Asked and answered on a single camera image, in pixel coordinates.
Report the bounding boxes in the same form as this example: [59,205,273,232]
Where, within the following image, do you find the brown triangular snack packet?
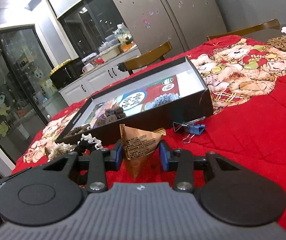
[120,124,166,178]

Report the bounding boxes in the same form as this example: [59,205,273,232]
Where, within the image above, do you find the blue binder clip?
[173,122,206,144]

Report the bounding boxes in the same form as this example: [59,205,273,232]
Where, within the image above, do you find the red teddy bear blanket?
[11,35,286,237]

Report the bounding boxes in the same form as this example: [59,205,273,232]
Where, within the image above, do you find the black shallow cardboard box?
[56,57,214,145]

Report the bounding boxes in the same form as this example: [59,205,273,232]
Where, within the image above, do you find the black toaster oven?
[50,57,84,90]

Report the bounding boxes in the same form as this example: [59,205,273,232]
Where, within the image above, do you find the white kitchen cabinet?
[59,48,141,106]

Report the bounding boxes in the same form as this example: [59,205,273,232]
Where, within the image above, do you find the white mug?
[82,63,94,73]

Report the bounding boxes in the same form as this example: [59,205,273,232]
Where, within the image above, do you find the beige plastic basin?
[99,45,121,62]

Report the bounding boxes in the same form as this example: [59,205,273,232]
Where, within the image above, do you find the wooden chair near cabinet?
[118,41,172,75]

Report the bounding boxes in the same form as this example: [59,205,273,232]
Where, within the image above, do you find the wooden chair right side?
[206,18,281,41]

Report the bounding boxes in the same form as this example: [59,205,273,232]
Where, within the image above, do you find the silver double door refrigerator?
[113,0,227,57]

